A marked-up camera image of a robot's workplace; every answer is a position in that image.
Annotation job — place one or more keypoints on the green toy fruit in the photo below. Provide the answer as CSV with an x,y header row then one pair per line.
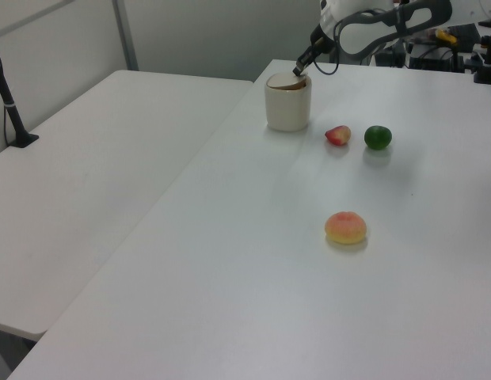
x,y
377,137

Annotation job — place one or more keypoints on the beige garbage bin body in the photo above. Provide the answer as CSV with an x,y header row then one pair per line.
x,y
287,109

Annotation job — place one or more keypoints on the grey metal wall post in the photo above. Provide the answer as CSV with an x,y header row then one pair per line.
x,y
126,35

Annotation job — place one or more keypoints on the yellow tool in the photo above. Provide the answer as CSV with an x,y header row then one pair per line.
x,y
446,36

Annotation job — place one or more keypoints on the beige garbage bin lid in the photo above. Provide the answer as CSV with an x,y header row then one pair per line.
x,y
283,80

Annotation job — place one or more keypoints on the red toy fruit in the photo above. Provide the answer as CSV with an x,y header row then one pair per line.
x,y
339,135

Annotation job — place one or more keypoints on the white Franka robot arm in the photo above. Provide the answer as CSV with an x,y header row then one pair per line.
x,y
356,39

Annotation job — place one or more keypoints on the grey background equipment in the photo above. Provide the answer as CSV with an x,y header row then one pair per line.
x,y
427,57

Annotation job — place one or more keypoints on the black pole with base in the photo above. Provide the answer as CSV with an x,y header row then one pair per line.
x,y
12,115

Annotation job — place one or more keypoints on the black clamp stand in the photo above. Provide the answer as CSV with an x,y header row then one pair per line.
x,y
487,63

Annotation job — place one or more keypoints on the peach toy fruit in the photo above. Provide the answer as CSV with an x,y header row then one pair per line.
x,y
345,227

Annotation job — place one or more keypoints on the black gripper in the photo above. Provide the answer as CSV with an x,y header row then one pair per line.
x,y
320,39

